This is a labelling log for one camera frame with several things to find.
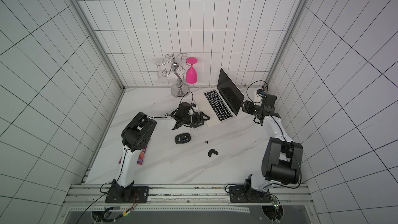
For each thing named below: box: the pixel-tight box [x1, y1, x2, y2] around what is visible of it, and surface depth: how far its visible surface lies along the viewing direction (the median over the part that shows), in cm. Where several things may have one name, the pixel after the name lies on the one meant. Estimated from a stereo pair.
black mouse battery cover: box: [207, 148, 219, 158], surface depth 89 cm
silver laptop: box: [193, 67, 246, 128], surface depth 111 cm
